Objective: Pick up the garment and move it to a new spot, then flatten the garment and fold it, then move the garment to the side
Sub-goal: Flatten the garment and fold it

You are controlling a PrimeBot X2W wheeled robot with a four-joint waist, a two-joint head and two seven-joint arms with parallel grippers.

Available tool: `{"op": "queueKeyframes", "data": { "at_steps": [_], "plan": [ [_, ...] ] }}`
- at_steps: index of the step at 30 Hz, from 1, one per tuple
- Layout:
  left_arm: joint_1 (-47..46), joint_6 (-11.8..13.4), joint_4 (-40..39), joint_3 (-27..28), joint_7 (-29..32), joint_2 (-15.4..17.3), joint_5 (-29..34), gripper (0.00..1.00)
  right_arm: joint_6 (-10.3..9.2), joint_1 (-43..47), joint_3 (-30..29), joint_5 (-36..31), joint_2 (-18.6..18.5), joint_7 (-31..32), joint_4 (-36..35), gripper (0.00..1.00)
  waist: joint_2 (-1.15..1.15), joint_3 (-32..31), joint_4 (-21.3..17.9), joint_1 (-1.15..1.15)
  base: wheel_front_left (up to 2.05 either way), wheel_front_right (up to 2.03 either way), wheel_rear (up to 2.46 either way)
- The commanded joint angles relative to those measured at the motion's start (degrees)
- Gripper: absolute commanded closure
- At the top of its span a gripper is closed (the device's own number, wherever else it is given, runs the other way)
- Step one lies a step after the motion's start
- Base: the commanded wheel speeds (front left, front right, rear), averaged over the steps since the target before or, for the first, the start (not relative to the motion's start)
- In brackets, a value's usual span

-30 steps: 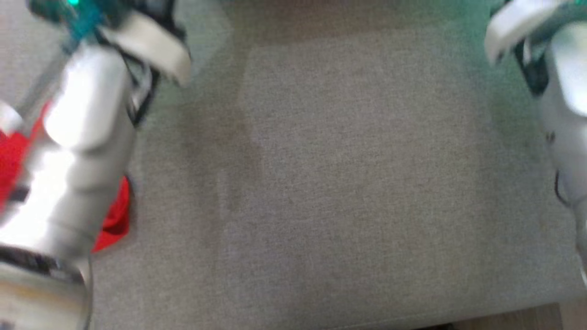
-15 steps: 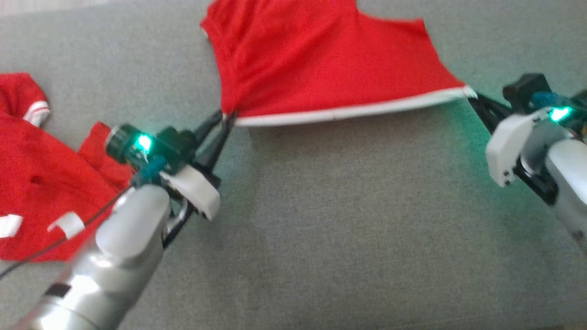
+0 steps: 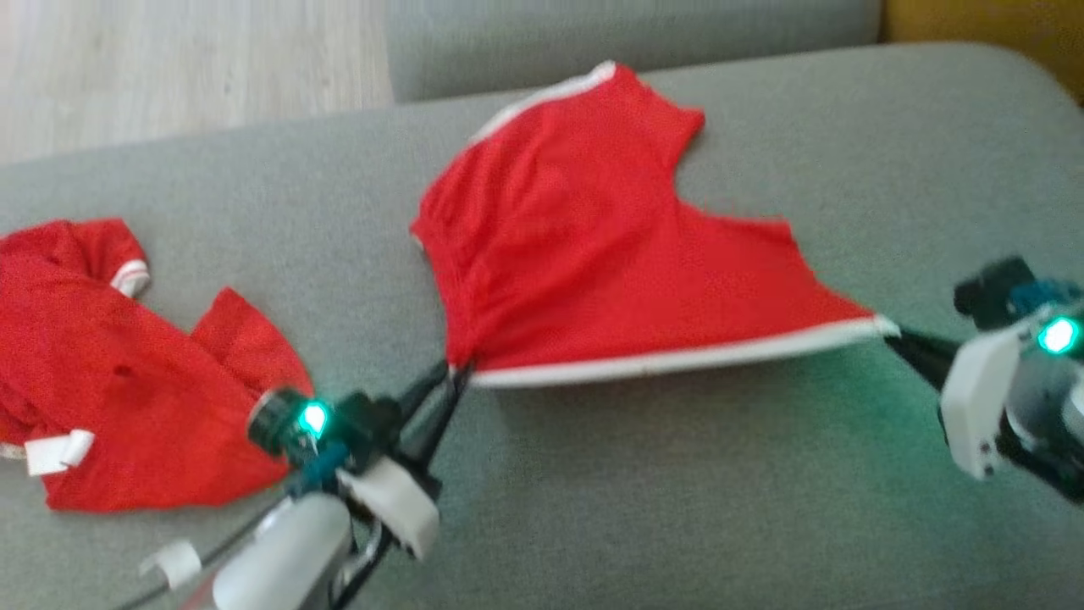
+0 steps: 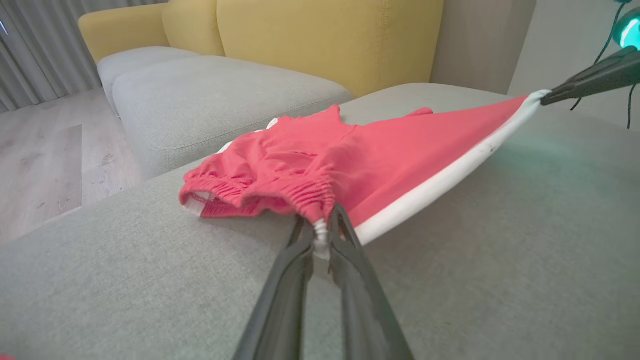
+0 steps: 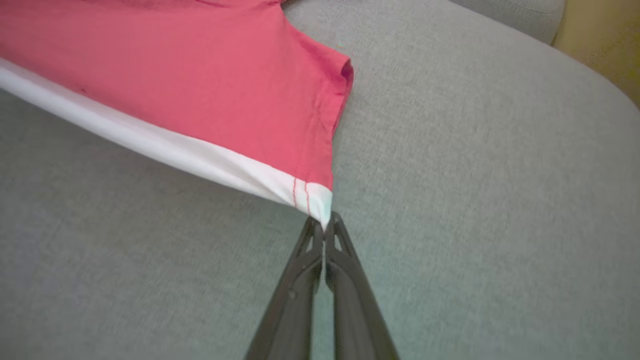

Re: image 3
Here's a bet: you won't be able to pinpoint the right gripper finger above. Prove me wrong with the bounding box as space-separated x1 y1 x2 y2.
883 327 960 394

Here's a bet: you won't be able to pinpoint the red shorts with white trim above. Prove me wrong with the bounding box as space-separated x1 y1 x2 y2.
411 61 900 391

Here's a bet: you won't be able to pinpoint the red Bulls basketball jersey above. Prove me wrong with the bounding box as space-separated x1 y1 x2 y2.
0 218 316 513

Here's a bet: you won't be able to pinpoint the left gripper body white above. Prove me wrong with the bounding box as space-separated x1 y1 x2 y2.
247 388 442 561

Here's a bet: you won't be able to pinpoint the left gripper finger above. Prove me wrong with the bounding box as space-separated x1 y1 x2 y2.
415 363 473 469
396 360 452 418

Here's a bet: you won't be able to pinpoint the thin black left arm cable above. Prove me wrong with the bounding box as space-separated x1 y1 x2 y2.
110 508 289 610

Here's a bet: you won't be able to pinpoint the large grey sofa seat cushion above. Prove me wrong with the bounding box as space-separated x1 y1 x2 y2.
0 42 1084 610

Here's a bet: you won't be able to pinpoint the small grey sofa cushion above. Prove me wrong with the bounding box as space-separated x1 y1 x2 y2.
385 0 883 104

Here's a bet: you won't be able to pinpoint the yellow upholstered seat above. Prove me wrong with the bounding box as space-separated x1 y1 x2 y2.
881 0 1084 103

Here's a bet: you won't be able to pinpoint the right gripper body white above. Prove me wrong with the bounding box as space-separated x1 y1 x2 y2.
938 257 1084 507

